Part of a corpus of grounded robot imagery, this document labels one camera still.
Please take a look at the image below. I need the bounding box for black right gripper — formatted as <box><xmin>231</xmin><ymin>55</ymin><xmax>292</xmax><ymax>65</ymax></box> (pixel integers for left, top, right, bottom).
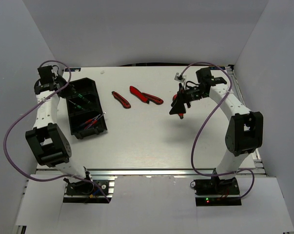
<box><xmin>169</xmin><ymin>83</ymin><xmax>207</xmax><ymax>116</ymax></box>

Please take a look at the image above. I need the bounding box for small blue handle screwdriver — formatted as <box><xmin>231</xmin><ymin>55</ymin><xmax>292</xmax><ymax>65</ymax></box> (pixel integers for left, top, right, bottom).
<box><xmin>85</xmin><ymin>118</ymin><xmax>101</xmax><ymax>129</ymax></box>

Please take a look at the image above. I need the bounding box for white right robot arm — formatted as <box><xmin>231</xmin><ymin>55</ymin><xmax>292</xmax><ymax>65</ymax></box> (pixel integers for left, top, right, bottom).
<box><xmin>169</xmin><ymin>67</ymin><xmax>264</xmax><ymax>195</ymax></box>

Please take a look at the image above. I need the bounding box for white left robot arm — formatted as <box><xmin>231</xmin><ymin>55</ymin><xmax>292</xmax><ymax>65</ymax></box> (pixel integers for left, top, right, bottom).
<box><xmin>25</xmin><ymin>66</ymin><xmax>94</xmax><ymax>195</ymax></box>

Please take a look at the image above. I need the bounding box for red knife right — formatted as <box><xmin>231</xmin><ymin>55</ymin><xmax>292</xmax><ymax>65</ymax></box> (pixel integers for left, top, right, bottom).
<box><xmin>172</xmin><ymin>94</ymin><xmax>184</xmax><ymax>119</ymax></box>

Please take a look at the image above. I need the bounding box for blue label left corner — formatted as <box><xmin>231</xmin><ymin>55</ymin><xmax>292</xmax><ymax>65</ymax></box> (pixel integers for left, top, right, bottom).
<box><xmin>64</xmin><ymin>68</ymin><xmax>81</xmax><ymax>72</ymax></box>

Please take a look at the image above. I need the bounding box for blue label corner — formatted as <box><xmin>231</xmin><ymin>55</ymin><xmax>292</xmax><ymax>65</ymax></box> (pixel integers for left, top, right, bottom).
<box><xmin>210</xmin><ymin>66</ymin><xmax>226</xmax><ymax>71</ymax></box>
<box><xmin>64</xmin><ymin>68</ymin><xmax>81</xmax><ymax>72</ymax></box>

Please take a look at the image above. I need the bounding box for black compartment tool bin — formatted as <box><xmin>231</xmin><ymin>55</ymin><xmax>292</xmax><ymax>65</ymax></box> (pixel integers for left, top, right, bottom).
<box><xmin>66</xmin><ymin>78</ymin><xmax>107</xmax><ymax>139</ymax></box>

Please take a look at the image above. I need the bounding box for red folding knife centre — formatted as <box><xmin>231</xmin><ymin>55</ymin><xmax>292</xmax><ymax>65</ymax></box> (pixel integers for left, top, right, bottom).
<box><xmin>129</xmin><ymin>86</ymin><xmax>149</xmax><ymax>104</ymax></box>

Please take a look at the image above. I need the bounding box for blue label right corner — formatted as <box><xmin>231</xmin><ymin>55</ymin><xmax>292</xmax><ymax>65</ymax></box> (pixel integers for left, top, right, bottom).
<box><xmin>210</xmin><ymin>66</ymin><xmax>226</xmax><ymax>71</ymax></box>

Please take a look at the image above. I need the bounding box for red black utility knife left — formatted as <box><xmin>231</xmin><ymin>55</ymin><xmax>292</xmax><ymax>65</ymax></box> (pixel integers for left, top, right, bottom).
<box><xmin>112</xmin><ymin>91</ymin><xmax>131</xmax><ymax>109</ymax></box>

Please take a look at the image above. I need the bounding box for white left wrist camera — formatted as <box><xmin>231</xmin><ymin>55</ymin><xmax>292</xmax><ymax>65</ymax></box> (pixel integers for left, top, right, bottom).
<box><xmin>52</xmin><ymin>65</ymin><xmax>60</xmax><ymax>77</ymax></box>

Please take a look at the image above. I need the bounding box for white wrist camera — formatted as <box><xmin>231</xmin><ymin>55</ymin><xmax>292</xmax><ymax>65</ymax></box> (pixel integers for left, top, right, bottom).
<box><xmin>174</xmin><ymin>73</ymin><xmax>186</xmax><ymax>82</ymax></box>
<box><xmin>52</xmin><ymin>65</ymin><xmax>60</xmax><ymax>77</ymax></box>

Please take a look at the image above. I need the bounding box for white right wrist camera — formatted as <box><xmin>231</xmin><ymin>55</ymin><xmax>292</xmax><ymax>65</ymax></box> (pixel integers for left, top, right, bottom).
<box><xmin>174</xmin><ymin>73</ymin><xmax>186</xmax><ymax>82</ymax></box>

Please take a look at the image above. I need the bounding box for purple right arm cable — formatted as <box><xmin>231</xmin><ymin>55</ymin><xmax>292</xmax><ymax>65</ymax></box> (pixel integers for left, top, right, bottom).
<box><xmin>180</xmin><ymin>62</ymin><xmax>255</xmax><ymax>201</ymax></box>

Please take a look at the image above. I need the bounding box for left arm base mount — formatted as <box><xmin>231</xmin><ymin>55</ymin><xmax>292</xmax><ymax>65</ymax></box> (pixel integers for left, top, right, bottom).
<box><xmin>63</xmin><ymin>179</ymin><xmax>114</xmax><ymax>204</ymax></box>

